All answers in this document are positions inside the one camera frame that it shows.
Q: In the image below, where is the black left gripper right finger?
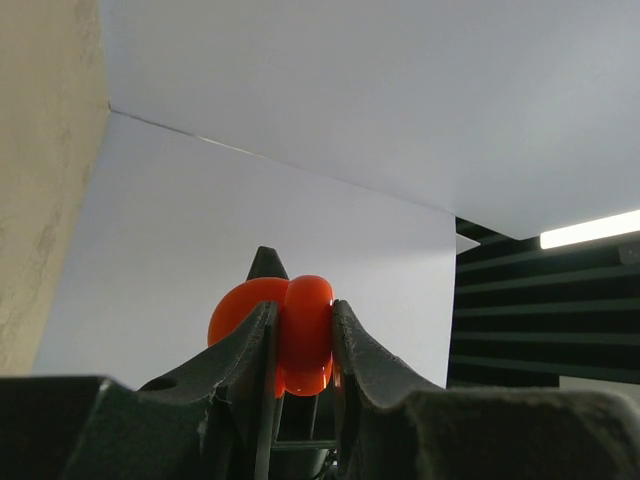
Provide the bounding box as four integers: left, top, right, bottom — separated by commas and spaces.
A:
332, 300, 639, 479

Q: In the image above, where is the orange round cap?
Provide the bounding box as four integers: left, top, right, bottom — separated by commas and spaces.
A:
207, 275, 334, 398

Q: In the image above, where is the black slatted wall panel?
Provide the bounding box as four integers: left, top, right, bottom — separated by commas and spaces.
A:
447, 219, 639, 388

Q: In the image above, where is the ceiling light strip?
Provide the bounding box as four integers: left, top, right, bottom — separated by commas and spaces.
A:
539, 210, 640, 250

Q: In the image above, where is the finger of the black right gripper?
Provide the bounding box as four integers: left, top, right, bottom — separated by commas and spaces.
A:
247, 246, 289, 280

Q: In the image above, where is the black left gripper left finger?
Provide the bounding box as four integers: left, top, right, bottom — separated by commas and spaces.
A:
1, 303, 278, 479

